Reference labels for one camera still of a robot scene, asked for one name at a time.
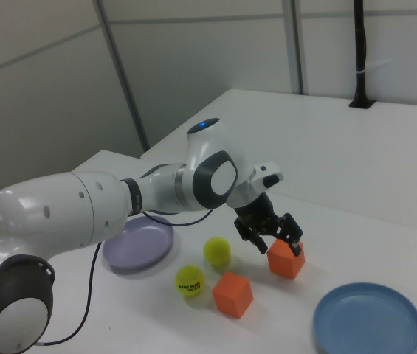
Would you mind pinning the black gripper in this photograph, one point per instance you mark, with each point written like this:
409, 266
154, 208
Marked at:
254, 212

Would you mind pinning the orange foam cube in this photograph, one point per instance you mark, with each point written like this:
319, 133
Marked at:
232, 295
283, 263

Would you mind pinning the yellow tennis ball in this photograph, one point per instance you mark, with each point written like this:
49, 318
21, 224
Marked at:
217, 250
189, 281

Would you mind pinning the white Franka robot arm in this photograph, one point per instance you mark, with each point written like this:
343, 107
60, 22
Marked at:
45, 214

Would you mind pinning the purple plastic plate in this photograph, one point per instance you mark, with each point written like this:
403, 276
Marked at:
138, 247

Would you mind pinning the blue plastic plate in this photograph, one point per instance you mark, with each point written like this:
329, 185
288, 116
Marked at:
367, 321

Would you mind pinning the black pole with clamp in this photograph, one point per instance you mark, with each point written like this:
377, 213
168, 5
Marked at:
360, 55

